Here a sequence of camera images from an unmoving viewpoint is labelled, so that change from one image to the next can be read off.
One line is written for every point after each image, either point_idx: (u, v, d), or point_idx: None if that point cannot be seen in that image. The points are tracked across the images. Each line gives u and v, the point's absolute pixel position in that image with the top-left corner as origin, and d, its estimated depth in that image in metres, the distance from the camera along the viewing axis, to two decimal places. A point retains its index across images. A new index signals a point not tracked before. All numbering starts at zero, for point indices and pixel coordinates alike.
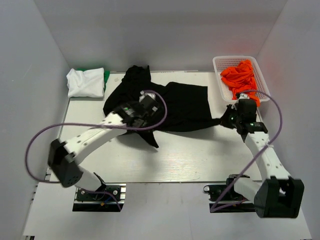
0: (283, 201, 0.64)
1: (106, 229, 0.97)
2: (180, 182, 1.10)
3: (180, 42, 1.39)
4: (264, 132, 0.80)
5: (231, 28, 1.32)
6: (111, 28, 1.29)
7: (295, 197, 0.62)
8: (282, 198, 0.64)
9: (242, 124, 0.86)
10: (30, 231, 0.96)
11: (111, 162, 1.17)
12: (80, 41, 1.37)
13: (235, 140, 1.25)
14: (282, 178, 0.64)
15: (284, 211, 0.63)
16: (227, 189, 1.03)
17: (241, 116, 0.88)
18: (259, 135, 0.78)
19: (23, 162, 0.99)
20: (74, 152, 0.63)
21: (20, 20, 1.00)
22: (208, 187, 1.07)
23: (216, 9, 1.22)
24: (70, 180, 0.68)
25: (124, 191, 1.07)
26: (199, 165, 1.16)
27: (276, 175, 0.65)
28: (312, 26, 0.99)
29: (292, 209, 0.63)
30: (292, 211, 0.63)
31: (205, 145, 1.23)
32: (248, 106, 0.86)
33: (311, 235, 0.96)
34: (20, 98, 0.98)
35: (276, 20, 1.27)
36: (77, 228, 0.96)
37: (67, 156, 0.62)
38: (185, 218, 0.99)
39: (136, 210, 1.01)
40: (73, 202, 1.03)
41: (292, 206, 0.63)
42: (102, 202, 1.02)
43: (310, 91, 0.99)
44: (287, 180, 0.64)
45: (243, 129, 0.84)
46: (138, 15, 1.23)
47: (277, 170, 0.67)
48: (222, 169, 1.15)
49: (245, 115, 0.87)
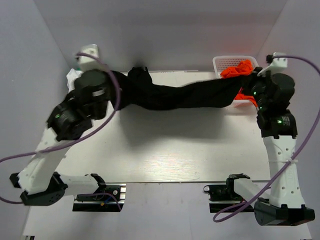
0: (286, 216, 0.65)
1: (106, 229, 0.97)
2: (180, 182, 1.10)
3: (180, 42, 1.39)
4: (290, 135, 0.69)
5: (232, 28, 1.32)
6: (111, 28, 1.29)
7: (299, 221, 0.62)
8: None
9: (266, 114, 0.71)
10: (31, 231, 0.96)
11: (111, 162, 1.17)
12: (80, 41, 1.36)
13: (235, 140, 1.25)
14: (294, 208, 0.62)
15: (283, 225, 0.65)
16: (228, 189, 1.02)
17: (267, 102, 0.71)
18: (285, 141, 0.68)
19: (23, 162, 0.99)
20: (26, 190, 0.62)
21: (20, 20, 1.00)
22: (208, 187, 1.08)
23: (215, 10, 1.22)
24: (51, 199, 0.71)
25: (124, 191, 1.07)
26: (199, 165, 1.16)
27: (288, 202, 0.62)
28: (312, 26, 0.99)
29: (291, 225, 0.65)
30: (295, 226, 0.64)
31: (205, 145, 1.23)
32: (281, 95, 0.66)
33: (311, 236, 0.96)
34: (20, 98, 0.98)
35: (276, 20, 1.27)
36: (77, 228, 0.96)
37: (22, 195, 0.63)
38: (185, 218, 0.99)
39: (136, 210, 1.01)
40: (73, 202, 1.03)
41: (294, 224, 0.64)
42: (102, 202, 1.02)
43: (310, 91, 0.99)
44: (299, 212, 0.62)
45: (266, 124, 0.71)
46: (138, 15, 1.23)
47: (291, 197, 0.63)
48: (223, 169, 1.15)
49: (272, 104, 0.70)
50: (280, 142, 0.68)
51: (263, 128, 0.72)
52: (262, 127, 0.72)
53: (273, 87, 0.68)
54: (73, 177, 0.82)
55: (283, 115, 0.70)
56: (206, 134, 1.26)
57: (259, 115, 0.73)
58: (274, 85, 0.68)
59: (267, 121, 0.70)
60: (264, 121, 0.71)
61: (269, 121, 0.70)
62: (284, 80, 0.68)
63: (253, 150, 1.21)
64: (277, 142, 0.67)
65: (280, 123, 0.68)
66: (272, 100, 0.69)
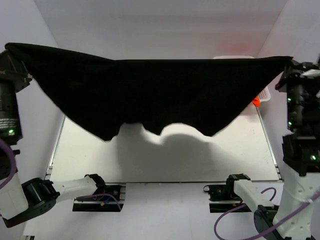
0: None
1: (106, 229, 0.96)
2: (180, 182, 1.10)
3: (179, 42, 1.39)
4: None
5: (231, 28, 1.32)
6: (110, 28, 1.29)
7: None
8: None
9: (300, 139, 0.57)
10: (30, 231, 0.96)
11: (114, 164, 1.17)
12: (80, 41, 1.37)
13: (235, 140, 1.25)
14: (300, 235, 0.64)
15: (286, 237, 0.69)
16: (227, 189, 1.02)
17: (302, 128, 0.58)
18: (310, 180, 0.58)
19: (23, 161, 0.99)
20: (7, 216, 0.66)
21: (19, 19, 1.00)
22: (208, 187, 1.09)
23: (215, 9, 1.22)
24: (41, 209, 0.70)
25: (124, 191, 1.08)
26: (199, 165, 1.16)
27: (294, 235, 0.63)
28: (312, 26, 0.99)
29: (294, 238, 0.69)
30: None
31: (205, 145, 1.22)
32: None
33: None
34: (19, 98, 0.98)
35: (276, 20, 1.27)
36: (76, 229, 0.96)
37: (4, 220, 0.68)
38: (185, 218, 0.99)
39: (136, 210, 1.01)
40: (73, 202, 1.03)
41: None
42: (102, 202, 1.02)
43: None
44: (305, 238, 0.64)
45: (295, 151, 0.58)
46: (137, 14, 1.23)
47: (299, 231, 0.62)
48: (222, 169, 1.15)
49: (309, 133, 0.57)
50: (304, 181, 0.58)
51: (292, 157, 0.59)
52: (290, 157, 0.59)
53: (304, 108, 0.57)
54: (67, 184, 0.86)
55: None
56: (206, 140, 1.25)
57: (289, 140, 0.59)
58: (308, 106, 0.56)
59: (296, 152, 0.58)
60: (293, 151, 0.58)
61: (299, 150, 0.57)
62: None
63: (253, 151, 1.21)
64: (301, 181, 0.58)
65: (313, 158, 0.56)
66: (310, 129, 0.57)
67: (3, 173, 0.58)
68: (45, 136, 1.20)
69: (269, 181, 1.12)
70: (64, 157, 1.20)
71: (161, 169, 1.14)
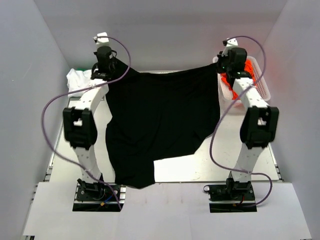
0: (263, 127, 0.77)
1: (106, 229, 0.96)
2: (180, 182, 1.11)
3: (179, 42, 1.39)
4: (250, 78, 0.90)
5: (231, 28, 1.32)
6: (111, 28, 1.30)
7: (271, 127, 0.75)
8: (263, 126, 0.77)
9: (230, 73, 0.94)
10: (30, 231, 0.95)
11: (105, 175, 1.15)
12: (81, 41, 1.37)
13: (234, 140, 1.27)
14: (261, 107, 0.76)
15: (263, 134, 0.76)
16: (227, 189, 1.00)
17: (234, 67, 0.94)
18: (243, 80, 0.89)
19: (23, 161, 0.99)
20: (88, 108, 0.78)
21: (20, 20, 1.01)
22: (208, 186, 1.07)
23: (216, 9, 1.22)
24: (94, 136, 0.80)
25: (124, 191, 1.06)
26: (199, 165, 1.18)
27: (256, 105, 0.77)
28: (312, 25, 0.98)
29: (270, 132, 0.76)
30: (270, 135, 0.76)
31: (206, 145, 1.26)
32: (238, 58, 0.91)
33: (311, 236, 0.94)
34: (20, 98, 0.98)
35: (276, 20, 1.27)
36: (76, 229, 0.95)
37: (83, 114, 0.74)
38: (185, 217, 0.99)
39: (136, 210, 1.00)
40: (73, 202, 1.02)
41: (269, 130, 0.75)
42: (102, 202, 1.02)
43: (310, 90, 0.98)
44: (266, 109, 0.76)
45: (231, 78, 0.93)
46: (138, 15, 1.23)
47: (257, 102, 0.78)
48: (220, 169, 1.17)
49: (236, 67, 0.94)
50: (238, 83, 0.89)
51: (229, 82, 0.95)
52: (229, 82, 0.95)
53: (233, 54, 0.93)
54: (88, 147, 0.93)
55: (243, 71, 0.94)
56: (200, 175, 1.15)
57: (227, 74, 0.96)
58: (234, 50, 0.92)
59: (232, 77, 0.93)
60: (230, 77, 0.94)
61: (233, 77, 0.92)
62: (239, 49, 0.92)
63: None
64: (237, 83, 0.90)
65: (238, 74, 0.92)
66: (237, 65, 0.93)
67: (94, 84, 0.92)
68: (45, 136, 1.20)
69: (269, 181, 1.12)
70: (65, 156, 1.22)
71: (156, 187, 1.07)
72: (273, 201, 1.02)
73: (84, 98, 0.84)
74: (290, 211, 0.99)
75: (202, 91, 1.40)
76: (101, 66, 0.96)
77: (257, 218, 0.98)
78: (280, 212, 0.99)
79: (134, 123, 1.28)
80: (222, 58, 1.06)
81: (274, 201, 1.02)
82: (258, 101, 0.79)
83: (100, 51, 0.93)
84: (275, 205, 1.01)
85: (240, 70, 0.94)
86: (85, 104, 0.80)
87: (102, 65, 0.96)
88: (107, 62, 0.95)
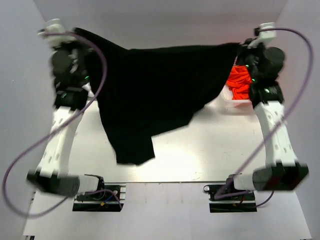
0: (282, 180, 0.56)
1: (106, 229, 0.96)
2: (180, 182, 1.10)
3: (179, 42, 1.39)
4: (281, 101, 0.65)
5: (231, 27, 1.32)
6: (111, 28, 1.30)
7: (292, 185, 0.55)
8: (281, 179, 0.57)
9: (254, 88, 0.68)
10: (30, 231, 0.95)
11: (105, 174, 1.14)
12: None
13: (234, 141, 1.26)
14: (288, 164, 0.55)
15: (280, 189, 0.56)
16: (227, 189, 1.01)
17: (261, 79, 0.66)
18: (272, 106, 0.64)
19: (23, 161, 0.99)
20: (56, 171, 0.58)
21: (20, 21, 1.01)
22: (209, 186, 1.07)
23: (216, 9, 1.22)
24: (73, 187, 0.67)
25: (124, 191, 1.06)
26: (199, 165, 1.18)
27: (281, 159, 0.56)
28: (312, 25, 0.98)
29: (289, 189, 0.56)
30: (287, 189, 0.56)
31: (206, 145, 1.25)
32: (271, 70, 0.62)
33: (311, 236, 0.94)
34: (20, 98, 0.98)
35: (276, 20, 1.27)
36: (76, 229, 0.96)
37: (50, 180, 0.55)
38: (185, 217, 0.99)
39: (136, 210, 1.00)
40: (72, 202, 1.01)
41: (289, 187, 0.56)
42: (102, 202, 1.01)
43: (310, 90, 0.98)
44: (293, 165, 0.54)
45: (255, 96, 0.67)
46: (138, 15, 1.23)
47: (284, 153, 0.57)
48: (219, 168, 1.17)
49: (264, 79, 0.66)
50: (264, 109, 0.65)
51: (252, 100, 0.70)
52: (252, 100, 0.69)
53: (265, 61, 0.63)
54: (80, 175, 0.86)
55: (274, 85, 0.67)
56: (201, 175, 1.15)
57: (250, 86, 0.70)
58: (268, 57, 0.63)
59: (256, 94, 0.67)
60: (253, 93, 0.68)
61: (257, 94, 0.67)
62: (277, 54, 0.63)
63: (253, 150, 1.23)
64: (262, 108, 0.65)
65: (267, 92, 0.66)
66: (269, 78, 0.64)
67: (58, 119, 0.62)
68: None
69: None
70: None
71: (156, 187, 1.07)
72: (273, 202, 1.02)
73: (46, 152, 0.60)
74: (290, 211, 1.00)
75: (210, 63, 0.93)
76: (63, 84, 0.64)
77: (257, 218, 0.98)
78: (280, 212, 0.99)
79: (123, 111, 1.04)
80: (248, 50, 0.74)
81: (274, 201, 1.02)
82: (286, 152, 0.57)
83: (55, 66, 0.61)
84: (275, 205, 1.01)
85: (271, 85, 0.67)
86: (51, 165, 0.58)
87: (68, 86, 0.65)
88: (69, 78, 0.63)
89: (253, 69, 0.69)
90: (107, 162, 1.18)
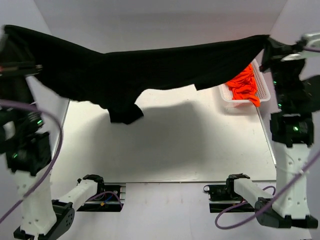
0: None
1: (106, 229, 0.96)
2: (180, 182, 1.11)
3: (179, 41, 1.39)
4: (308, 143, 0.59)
5: (231, 27, 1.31)
6: (111, 27, 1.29)
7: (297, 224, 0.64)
8: None
9: (279, 122, 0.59)
10: None
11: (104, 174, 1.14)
12: (81, 41, 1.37)
13: (234, 141, 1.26)
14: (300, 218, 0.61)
15: None
16: (227, 189, 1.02)
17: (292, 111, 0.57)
18: (297, 150, 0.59)
19: None
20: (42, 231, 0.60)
21: (20, 21, 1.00)
22: (208, 186, 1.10)
23: (216, 9, 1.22)
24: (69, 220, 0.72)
25: (124, 191, 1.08)
26: (199, 165, 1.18)
27: (292, 213, 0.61)
28: (312, 26, 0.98)
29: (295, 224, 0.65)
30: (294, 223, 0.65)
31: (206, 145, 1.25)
32: (309, 110, 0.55)
33: (311, 236, 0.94)
34: None
35: (277, 20, 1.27)
36: (76, 229, 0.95)
37: None
38: (186, 217, 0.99)
39: (136, 210, 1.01)
40: None
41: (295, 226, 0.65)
42: (102, 202, 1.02)
43: None
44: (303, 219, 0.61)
45: (280, 130, 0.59)
46: (137, 15, 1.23)
47: (297, 208, 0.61)
48: (219, 168, 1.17)
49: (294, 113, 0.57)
50: (288, 152, 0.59)
51: (274, 132, 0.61)
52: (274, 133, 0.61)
53: (304, 98, 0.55)
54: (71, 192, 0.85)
55: (304, 121, 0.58)
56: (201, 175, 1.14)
57: (274, 116, 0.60)
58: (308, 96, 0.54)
59: (281, 128, 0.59)
60: (278, 127, 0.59)
61: (283, 126, 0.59)
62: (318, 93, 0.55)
63: (253, 150, 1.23)
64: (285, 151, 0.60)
65: (296, 130, 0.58)
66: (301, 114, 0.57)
67: (22, 185, 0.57)
68: None
69: (269, 181, 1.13)
70: (64, 156, 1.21)
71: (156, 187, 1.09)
72: None
73: (24, 216, 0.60)
74: None
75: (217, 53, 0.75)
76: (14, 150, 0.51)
77: None
78: None
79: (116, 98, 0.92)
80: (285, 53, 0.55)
81: None
82: (298, 205, 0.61)
83: None
84: None
85: (300, 122, 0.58)
86: (33, 228, 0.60)
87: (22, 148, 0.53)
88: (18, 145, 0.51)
89: (280, 94, 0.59)
90: (107, 162, 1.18)
